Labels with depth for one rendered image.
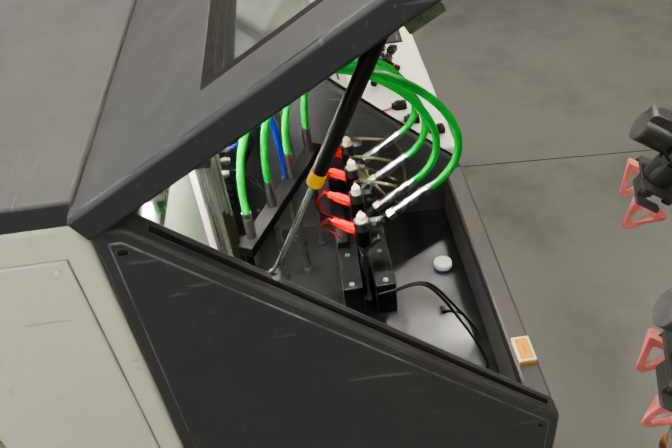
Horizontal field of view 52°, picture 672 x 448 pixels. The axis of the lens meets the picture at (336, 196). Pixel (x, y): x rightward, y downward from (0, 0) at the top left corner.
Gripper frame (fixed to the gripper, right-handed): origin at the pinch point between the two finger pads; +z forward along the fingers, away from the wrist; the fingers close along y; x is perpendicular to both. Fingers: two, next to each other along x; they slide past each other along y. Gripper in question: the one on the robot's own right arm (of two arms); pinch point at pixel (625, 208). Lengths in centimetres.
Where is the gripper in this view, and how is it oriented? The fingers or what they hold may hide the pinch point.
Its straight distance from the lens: 146.8
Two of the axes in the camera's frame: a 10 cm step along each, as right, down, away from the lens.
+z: -3.5, 6.4, 6.8
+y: -2.4, 6.4, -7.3
